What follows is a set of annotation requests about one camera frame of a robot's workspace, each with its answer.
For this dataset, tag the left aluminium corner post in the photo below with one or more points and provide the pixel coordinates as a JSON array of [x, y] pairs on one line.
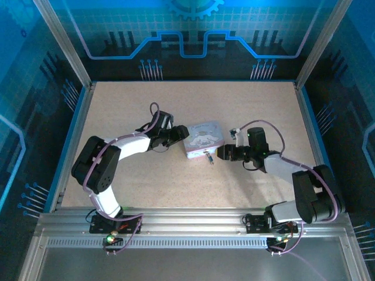
[[61, 41]]

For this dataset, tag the aluminium frame rail assembly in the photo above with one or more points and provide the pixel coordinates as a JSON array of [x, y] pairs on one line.
[[187, 222]]

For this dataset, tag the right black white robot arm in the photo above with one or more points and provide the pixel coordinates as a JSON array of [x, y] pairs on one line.
[[304, 190]]

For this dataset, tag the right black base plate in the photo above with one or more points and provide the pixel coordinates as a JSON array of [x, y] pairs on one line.
[[255, 225]]

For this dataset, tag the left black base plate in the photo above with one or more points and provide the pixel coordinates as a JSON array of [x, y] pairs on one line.
[[98, 226]]

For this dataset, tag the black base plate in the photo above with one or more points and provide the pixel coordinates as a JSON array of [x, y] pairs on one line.
[[255, 225], [98, 226]]

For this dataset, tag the pastel cartoon tin box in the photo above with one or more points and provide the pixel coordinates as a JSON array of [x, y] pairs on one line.
[[203, 137]]

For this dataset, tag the right aluminium side rail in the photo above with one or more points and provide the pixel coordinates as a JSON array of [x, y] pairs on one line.
[[307, 123]]

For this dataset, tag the right aluminium corner post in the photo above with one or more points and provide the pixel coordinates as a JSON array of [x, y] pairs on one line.
[[322, 41]]

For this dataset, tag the controller board with led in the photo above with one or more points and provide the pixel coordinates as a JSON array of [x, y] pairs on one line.
[[278, 239], [111, 239]]

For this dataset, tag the left aluminium side rail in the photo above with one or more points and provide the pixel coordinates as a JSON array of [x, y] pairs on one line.
[[79, 131]]

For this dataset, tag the aluminium corner post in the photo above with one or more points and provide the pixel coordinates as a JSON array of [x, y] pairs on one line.
[[322, 41], [61, 41]]

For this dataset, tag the right controller board with LED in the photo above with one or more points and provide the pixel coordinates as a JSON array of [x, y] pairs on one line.
[[278, 239]]

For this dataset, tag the aluminium side rail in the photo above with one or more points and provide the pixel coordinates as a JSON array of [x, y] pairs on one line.
[[307, 123], [79, 131]]

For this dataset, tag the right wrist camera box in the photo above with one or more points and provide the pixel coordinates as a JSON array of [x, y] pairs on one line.
[[238, 137]]

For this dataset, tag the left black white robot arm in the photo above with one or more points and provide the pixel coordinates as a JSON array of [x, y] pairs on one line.
[[99, 167]]

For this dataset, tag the left controller board with LED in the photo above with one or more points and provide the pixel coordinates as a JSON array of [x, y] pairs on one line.
[[111, 239]]

